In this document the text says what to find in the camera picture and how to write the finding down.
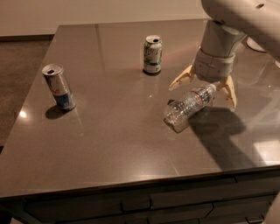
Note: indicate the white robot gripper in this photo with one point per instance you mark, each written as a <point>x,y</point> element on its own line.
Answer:
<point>212,68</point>

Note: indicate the clear plastic water bottle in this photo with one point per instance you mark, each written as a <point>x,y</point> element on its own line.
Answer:
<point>177,112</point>

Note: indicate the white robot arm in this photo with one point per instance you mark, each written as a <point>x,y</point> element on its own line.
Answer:
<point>230,22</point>

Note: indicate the white cylindrical container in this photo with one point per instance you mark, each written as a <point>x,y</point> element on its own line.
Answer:
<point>254,46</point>

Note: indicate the green white soda can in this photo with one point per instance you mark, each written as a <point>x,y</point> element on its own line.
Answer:
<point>152,54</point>

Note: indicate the dark cabinet drawers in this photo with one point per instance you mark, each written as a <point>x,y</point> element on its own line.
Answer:
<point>224,199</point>

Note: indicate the silver blue energy drink can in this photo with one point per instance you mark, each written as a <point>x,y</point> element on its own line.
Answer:
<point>58,85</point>

